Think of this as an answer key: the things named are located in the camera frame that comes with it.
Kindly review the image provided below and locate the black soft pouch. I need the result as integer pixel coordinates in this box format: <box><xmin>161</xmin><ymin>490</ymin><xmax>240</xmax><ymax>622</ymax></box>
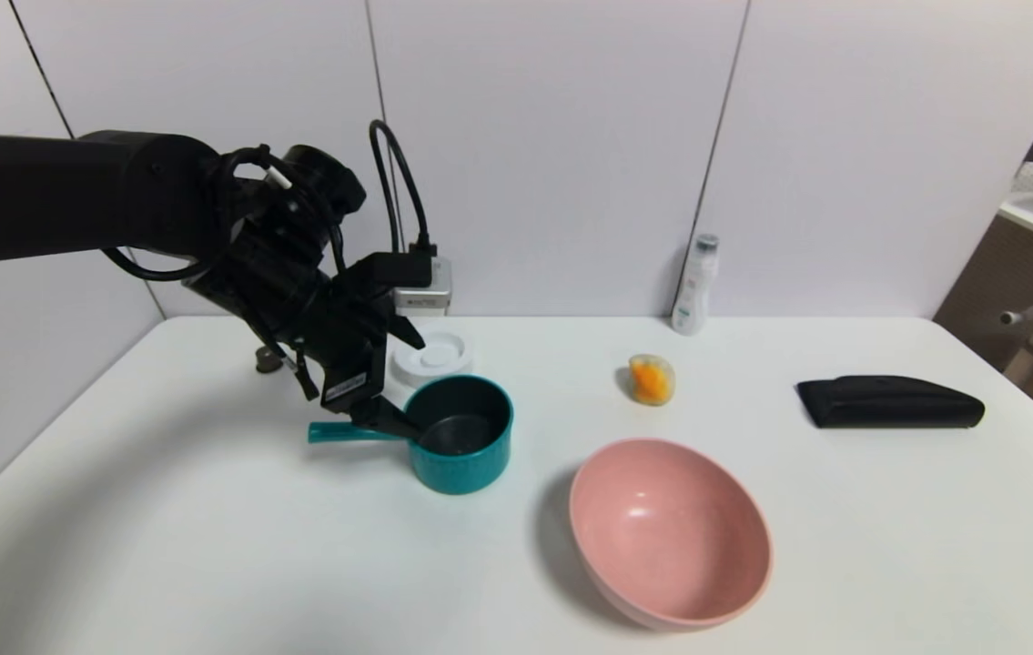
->
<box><xmin>795</xmin><ymin>375</ymin><xmax>986</xmax><ymax>429</ymax></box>

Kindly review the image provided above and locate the white bottle grey cap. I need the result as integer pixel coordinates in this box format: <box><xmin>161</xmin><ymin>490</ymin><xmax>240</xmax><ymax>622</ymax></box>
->
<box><xmin>670</xmin><ymin>235</ymin><xmax>719</xmax><ymax>338</ymax></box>

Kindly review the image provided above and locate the pink bowl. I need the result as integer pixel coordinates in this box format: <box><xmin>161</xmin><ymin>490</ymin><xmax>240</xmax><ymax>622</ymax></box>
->
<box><xmin>568</xmin><ymin>438</ymin><xmax>773</xmax><ymax>631</ymax></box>

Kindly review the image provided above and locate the black camera cable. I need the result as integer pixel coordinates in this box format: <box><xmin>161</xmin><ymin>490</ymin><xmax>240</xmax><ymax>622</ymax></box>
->
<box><xmin>369</xmin><ymin>119</ymin><xmax>437</xmax><ymax>257</ymax></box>

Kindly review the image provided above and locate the teal saucepan with handle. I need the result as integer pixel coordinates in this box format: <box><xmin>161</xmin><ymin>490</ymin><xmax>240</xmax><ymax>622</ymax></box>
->
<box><xmin>308</xmin><ymin>374</ymin><xmax>515</xmax><ymax>496</ymax></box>

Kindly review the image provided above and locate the white round lid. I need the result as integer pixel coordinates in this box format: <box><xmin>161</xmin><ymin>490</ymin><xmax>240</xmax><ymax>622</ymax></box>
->
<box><xmin>390</xmin><ymin>329</ymin><xmax>474</xmax><ymax>388</ymax></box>

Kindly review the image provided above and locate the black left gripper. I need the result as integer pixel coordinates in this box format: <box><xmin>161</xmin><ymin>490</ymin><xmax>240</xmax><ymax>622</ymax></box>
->
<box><xmin>275</xmin><ymin>270</ymin><xmax>426</xmax><ymax>440</ymax></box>

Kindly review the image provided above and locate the orange fruit jelly cup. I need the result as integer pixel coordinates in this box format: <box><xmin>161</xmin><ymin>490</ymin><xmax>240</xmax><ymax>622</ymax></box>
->
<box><xmin>628</xmin><ymin>354</ymin><xmax>675</xmax><ymax>407</ymax></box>

